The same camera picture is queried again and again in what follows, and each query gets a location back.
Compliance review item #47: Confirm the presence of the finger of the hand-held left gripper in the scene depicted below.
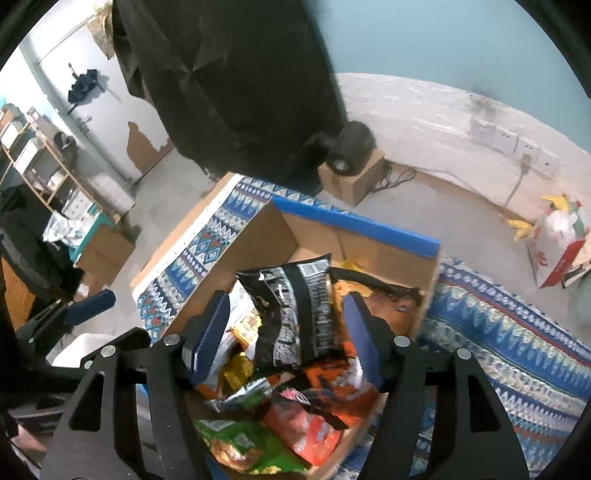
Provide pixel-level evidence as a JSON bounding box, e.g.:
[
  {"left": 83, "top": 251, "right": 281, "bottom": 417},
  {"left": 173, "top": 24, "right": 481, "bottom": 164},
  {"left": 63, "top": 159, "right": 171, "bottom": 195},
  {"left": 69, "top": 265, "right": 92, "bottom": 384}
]
[{"left": 16, "top": 290, "right": 117, "bottom": 356}]

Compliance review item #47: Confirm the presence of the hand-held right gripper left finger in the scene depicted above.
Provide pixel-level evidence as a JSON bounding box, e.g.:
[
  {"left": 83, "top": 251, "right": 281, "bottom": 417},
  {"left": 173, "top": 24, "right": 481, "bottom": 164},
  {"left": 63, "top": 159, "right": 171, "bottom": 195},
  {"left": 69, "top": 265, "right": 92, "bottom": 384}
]
[{"left": 41, "top": 290, "right": 232, "bottom": 480}]

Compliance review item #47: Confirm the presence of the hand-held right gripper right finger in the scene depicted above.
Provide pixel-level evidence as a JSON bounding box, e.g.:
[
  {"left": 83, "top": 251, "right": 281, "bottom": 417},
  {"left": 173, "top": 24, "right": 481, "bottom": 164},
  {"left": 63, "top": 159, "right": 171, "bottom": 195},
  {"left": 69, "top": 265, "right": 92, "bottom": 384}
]
[{"left": 343, "top": 292, "right": 531, "bottom": 480}]

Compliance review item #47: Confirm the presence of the beige orange-edged snack packet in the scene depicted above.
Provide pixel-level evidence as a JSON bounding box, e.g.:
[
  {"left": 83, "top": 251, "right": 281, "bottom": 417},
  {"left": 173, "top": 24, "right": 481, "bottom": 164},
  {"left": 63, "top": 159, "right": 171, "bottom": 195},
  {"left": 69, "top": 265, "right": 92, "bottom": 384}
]
[{"left": 196, "top": 281, "right": 260, "bottom": 400}]

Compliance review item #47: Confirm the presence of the orange brown snack packet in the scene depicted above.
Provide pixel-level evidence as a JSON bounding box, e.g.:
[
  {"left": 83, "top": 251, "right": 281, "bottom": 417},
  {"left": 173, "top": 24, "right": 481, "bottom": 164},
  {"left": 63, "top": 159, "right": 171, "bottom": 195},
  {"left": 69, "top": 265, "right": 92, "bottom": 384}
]
[{"left": 330, "top": 268, "right": 423, "bottom": 340}]

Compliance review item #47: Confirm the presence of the black snack packet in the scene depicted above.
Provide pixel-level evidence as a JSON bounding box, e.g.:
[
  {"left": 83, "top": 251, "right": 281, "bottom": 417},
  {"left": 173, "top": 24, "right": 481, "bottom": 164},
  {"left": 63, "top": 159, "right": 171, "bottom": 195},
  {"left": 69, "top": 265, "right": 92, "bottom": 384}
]
[{"left": 235, "top": 253, "right": 345, "bottom": 370}]

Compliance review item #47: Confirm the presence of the blue-edged cardboard box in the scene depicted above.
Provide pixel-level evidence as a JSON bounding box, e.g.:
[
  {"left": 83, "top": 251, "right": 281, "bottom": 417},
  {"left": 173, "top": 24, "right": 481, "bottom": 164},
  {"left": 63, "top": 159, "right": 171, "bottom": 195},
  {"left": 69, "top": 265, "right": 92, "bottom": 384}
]
[{"left": 175, "top": 198, "right": 441, "bottom": 480}]

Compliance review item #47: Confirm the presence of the small gold snack packet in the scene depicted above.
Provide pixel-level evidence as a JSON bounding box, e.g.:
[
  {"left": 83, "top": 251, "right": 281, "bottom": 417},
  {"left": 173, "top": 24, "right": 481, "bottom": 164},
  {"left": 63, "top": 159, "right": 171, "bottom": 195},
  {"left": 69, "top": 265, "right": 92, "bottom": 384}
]
[{"left": 224, "top": 353, "right": 254, "bottom": 389}]

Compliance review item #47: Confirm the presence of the white plastic box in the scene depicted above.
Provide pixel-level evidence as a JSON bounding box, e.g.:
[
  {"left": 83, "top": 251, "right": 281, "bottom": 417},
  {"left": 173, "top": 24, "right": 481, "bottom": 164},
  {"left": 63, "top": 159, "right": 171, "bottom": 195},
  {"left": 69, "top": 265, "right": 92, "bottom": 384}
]
[{"left": 53, "top": 333, "right": 100, "bottom": 367}]

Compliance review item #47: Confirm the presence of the large brown cardboard box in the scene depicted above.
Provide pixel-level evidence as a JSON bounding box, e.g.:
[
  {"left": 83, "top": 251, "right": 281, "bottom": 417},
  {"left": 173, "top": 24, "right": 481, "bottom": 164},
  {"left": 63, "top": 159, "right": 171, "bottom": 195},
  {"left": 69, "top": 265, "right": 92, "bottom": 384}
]
[{"left": 76, "top": 226, "right": 136, "bottom": 278}]

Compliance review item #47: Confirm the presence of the silver green snack packet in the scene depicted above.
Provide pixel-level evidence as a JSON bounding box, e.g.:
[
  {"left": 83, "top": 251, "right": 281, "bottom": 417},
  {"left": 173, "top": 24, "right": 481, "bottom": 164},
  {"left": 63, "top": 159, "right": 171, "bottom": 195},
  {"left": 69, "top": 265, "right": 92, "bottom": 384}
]
[{"left": 205, "top": 376, "right": 278, "bottom": 413}]

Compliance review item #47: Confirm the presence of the crumpled white cloth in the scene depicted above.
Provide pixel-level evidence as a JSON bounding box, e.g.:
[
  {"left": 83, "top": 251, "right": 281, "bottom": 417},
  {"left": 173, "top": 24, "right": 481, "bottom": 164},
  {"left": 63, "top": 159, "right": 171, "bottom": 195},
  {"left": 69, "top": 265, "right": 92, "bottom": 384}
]
[{"left": 44, "top": 212, "right": 86, "bottom": 245}]

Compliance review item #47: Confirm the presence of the black clothing pile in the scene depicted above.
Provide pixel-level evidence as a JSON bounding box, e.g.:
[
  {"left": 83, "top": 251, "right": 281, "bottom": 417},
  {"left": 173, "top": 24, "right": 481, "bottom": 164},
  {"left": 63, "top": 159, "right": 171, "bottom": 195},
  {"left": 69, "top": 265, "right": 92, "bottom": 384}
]
[{"left": 0, "top": 187, "right": 84, "bottom": 305}]

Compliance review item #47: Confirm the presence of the red snack packet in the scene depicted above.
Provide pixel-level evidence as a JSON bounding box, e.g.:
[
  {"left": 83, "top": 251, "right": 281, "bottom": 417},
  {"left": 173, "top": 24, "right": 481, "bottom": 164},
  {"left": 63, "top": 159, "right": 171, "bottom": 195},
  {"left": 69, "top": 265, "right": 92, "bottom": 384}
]
[{"left": 263, "top": 401, "right": 343, "bottom": 467}]

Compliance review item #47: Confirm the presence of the patterned blue blanket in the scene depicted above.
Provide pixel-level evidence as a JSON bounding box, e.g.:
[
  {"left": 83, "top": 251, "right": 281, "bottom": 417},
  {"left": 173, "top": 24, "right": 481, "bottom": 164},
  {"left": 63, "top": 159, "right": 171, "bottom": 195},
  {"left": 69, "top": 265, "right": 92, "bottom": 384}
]
[{"left": 134, "top": 178, "right": 583, "bottom": 480}]

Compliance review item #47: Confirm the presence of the small brown cardboard box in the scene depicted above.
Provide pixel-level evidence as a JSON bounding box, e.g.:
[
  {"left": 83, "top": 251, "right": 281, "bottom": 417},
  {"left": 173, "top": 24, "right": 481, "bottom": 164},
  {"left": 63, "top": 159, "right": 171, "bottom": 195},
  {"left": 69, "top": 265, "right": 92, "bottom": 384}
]
[{"left": 318, "top": 150, "right": 386, "bottom": 207}]

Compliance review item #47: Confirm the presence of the wooden shelf rack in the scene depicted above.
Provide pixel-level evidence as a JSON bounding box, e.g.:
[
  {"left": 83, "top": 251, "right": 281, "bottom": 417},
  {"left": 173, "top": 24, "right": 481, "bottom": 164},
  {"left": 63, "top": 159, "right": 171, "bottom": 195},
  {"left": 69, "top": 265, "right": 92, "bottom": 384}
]
[{"left": 0, "top": 106, "right": 121, "bottom": 222}]

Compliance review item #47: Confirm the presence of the white door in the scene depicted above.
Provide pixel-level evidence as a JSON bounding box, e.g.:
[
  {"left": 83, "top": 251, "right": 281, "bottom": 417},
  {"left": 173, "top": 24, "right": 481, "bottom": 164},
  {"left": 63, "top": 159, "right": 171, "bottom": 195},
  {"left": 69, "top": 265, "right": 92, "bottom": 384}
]
[{"left": 28, "top": 28, "right": 176, "bottom": 185}]

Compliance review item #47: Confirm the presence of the black round device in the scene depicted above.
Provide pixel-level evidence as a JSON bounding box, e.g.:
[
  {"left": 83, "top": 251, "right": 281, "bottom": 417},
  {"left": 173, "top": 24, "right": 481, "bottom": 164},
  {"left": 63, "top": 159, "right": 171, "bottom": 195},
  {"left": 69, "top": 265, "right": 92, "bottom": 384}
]
[{"left": 307, "top": 121, "right": 375, "bottom": 176}]

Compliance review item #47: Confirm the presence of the red and white bag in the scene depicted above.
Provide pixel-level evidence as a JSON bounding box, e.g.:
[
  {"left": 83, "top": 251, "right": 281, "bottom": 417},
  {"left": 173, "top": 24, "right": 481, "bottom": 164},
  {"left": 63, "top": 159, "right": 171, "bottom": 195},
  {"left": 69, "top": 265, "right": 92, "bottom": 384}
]
[{"left": 526, "top": 203, "right": 591, "bottom": 289}]

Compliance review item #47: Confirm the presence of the black hanging cloth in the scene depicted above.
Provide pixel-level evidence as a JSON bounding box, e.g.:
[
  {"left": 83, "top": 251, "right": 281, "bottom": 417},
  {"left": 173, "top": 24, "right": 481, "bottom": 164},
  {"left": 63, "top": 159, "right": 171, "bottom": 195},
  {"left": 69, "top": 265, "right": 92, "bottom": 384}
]
[{"left": 113, "top": 0, "right": 349, "bottom": 183}]

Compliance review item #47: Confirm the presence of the black floor cable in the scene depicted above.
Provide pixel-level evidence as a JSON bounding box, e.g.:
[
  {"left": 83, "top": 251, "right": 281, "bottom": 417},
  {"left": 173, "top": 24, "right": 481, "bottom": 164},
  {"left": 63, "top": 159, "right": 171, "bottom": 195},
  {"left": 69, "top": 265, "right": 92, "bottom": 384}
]
[{"left": 369, "top": 161, "right": 417, "bottom": 195}]

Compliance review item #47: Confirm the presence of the grey plug with cable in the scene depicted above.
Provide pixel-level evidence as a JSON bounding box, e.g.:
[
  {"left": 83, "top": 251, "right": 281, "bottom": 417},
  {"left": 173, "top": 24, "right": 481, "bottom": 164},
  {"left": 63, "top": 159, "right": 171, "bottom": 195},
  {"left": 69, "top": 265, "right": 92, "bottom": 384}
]
[{"left": 501, "top": 156, "right": 533, "bottom": 219}]

